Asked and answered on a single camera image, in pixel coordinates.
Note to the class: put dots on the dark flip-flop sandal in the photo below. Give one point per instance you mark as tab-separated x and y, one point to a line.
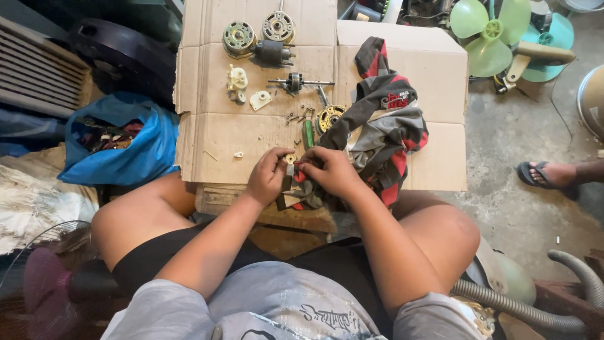
526	174

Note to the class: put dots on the round metal pot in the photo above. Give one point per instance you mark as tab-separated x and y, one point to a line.
592	101

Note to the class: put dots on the teal fan blade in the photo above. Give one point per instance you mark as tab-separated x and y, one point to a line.
559	35

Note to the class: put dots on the small brass bushing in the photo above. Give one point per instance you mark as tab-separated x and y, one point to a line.
291	158

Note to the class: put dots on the grey louvered grille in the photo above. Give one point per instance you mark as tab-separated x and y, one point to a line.
33	71

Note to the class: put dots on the small white round knob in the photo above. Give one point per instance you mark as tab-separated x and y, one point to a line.
240	97

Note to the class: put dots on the pale green round housing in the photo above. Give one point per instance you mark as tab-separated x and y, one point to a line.
516	278

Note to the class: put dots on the person's right hand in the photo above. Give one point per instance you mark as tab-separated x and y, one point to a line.
337	174

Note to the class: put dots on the flattened cardboard sheet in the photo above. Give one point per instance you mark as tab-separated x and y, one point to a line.
212	137

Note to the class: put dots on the white plastic gearbox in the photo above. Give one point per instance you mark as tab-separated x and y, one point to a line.
237	78

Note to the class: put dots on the black motor stator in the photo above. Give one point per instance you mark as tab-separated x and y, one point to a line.
271	52

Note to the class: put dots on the person's left hand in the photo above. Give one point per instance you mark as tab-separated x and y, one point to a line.
264	182

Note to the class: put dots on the beige fan neck part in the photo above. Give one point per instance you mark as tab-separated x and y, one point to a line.
542	53

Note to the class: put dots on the greenish round motor cover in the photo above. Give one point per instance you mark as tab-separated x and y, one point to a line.
238	39

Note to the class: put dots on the scattered small screws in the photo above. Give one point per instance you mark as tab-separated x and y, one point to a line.
298	115

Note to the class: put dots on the motor rotor with shaft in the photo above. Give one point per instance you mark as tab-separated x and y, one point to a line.
295	82

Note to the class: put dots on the light green fan blade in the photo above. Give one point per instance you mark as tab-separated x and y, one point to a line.
490	30

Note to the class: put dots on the yellow motor housing with shaft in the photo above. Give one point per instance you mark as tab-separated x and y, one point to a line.
329	117

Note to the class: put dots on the white plastic plate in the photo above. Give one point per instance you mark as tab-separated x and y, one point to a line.
260	100

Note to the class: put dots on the silver round motor cover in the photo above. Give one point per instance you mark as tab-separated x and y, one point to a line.
278	27

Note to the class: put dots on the grey printed t-shirt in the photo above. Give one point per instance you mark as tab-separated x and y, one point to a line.
283	307

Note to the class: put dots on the heap of appliance parts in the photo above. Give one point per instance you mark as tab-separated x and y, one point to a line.
401	10

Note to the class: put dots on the black shorts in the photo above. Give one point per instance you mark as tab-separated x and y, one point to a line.
155	264

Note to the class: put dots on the blue plastic bag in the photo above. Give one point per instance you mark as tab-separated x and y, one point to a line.
141	151

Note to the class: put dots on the red grey black cloth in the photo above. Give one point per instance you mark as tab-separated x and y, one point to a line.
382	118

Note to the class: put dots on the black round fan base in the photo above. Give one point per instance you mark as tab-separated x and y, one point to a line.
127	52

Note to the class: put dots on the white crumpled plastic sack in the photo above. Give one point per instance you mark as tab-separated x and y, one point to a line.
37	203

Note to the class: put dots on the purple fan blade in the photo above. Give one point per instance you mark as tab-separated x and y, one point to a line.
47	292

